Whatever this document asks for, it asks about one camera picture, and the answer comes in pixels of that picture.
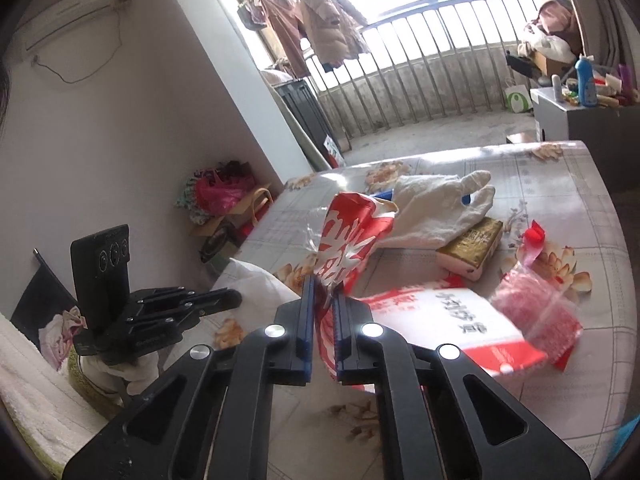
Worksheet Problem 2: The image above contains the pink bubble wrap bag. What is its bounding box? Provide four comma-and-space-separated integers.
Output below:
489, 263, 584, 372

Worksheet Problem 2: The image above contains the blue detergent bottle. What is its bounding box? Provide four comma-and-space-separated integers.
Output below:
575, 55, 598, 107

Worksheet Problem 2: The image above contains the red white plastic bag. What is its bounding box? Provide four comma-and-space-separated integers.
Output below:
310, 192, 398, 392

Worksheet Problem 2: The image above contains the red wrapper scrap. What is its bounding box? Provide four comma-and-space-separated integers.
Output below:
516, 220, 546, 266

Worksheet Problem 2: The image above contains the pink plastic bag pile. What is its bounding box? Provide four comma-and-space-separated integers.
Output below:
175, 160, 256, 226

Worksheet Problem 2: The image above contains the gold cigarette box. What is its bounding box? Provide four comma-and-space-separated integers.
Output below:
435, 217, 503, 282

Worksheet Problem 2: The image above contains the cardboard box with clutter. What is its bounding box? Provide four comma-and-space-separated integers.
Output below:
516, 36, 577, 77

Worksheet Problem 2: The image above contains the white air conditioner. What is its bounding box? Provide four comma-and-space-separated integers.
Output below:
17, 0, 119, 55

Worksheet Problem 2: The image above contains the white green shopping bag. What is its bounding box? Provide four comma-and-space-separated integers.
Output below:
504, 84, 533, 114

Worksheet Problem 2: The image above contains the metal balcony railing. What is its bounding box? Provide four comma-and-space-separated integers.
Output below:
305, 0, 541, 139

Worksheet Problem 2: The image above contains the grey curtain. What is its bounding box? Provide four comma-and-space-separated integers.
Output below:
535, 0, 639, 75

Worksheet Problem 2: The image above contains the red white paper package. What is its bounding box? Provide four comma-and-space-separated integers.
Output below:
363, 285, 547, 377

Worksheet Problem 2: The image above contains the floral plaid bed sheet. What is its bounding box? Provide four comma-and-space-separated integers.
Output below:
164, 140, 633, 480

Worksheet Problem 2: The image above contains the dark grey bedside cabinet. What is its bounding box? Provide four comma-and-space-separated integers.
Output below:
530, 88, 640, 192

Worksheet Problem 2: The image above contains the left hand white glove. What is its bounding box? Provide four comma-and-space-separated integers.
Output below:
79, 352, 160, 396

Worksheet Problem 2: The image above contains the hanging beige down jacket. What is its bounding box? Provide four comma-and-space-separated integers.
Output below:
299, 0, 369, 72

